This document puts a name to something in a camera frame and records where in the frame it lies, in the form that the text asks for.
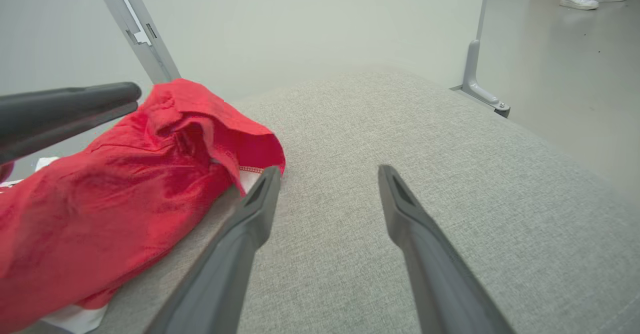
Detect red and white basketball jersey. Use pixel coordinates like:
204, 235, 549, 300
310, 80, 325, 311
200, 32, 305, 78
0, 156, 108, 334

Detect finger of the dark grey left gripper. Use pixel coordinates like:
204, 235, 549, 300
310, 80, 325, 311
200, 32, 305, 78
0, 81, 143, 165

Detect grey metal partition post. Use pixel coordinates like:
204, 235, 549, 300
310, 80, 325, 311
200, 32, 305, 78
89, 0, 182, 85

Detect red basketball shorts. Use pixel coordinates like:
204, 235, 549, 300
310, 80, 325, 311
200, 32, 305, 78
0, 78, 287, 334

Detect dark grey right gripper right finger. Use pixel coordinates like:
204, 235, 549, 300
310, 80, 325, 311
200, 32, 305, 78
377, 164, 516, 334

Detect grey partition post with foot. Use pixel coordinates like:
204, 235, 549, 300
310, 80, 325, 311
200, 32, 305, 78
460, 0, 512, 119

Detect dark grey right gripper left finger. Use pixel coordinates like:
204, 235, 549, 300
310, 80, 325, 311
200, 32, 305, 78
145, 165, 282, 334

